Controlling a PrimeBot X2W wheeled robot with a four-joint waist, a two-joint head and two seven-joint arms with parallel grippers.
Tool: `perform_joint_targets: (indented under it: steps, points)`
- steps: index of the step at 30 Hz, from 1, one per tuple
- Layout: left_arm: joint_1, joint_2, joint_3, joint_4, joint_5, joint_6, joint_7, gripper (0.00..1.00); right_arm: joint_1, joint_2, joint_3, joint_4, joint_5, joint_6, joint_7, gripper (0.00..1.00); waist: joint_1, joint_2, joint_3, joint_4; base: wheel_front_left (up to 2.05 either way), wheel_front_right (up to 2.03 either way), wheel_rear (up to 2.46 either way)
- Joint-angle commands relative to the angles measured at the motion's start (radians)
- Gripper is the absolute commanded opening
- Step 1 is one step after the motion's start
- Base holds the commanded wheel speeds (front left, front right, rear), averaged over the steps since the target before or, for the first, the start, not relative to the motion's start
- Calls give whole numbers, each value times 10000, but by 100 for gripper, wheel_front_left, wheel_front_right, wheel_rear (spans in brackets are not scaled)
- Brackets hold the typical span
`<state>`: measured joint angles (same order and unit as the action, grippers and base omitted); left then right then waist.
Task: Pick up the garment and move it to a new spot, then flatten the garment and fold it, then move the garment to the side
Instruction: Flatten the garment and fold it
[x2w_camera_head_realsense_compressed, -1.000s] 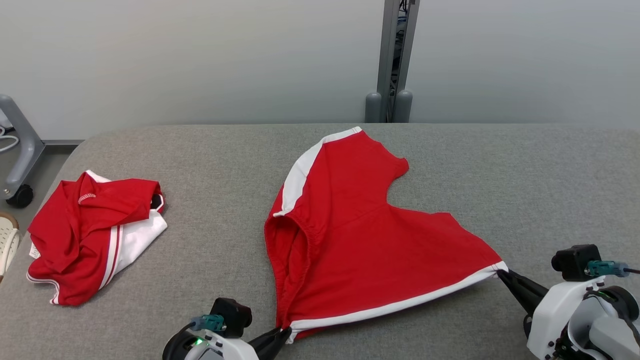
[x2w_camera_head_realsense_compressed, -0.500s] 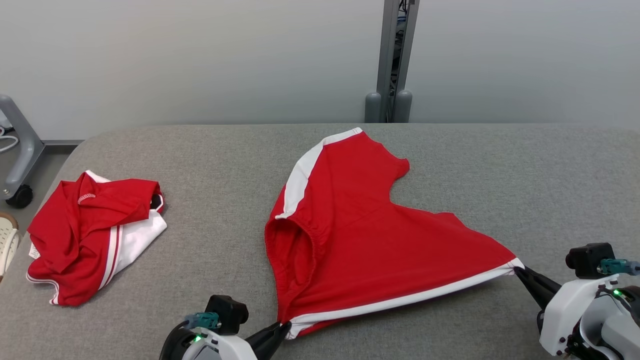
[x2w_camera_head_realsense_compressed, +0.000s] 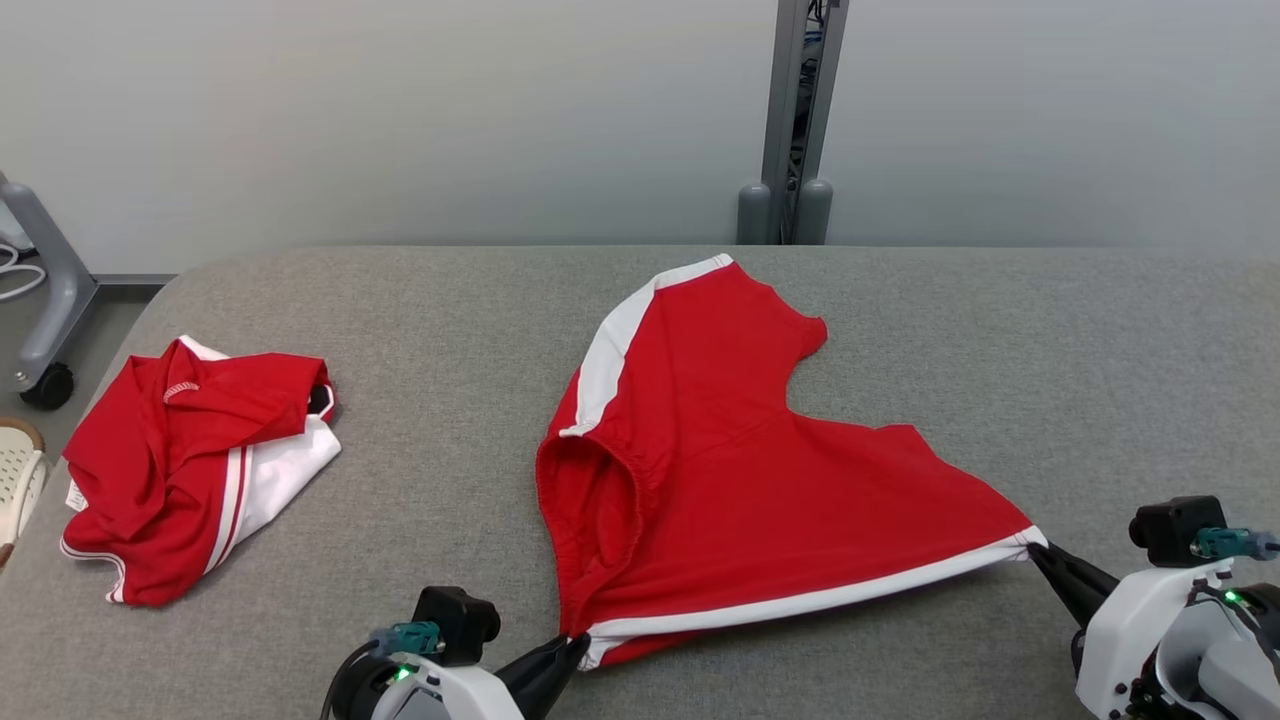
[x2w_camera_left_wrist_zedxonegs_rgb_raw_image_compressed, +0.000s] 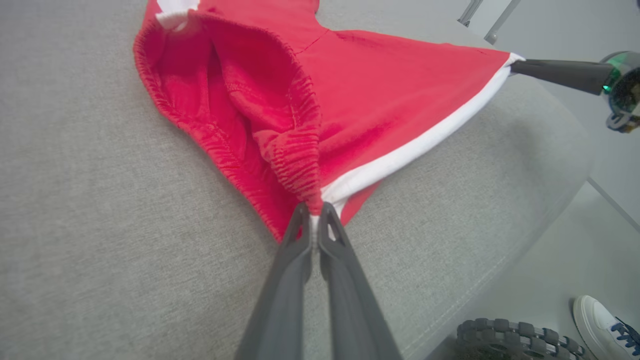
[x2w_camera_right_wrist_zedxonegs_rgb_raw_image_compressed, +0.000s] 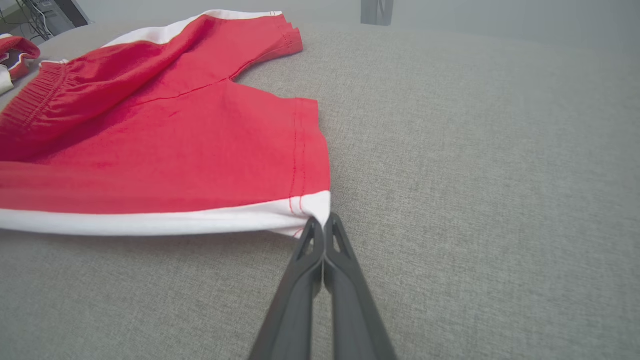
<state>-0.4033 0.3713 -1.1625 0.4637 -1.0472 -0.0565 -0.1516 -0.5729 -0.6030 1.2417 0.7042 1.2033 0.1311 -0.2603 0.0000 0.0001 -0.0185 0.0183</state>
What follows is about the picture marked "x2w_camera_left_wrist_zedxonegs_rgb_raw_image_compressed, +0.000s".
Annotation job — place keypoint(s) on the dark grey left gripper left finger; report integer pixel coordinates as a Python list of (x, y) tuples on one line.
[(280, 300)]

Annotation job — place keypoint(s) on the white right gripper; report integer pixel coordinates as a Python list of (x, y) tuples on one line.
[(627, 95)]

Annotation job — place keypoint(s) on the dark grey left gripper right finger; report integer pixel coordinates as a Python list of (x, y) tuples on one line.
[(352, 310)]

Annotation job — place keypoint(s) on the red shorts with white stripe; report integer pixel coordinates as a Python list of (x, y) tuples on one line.
[(380, 90)]

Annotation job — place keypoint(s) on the grey robot omni wheel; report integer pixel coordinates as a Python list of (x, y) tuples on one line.
[(500, 332)]

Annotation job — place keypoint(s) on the white shoe with blue laces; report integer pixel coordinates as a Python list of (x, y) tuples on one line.
[(595, 320)]

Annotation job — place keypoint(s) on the grey slanted partition frame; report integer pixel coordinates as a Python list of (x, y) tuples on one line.
[(492, 32)]

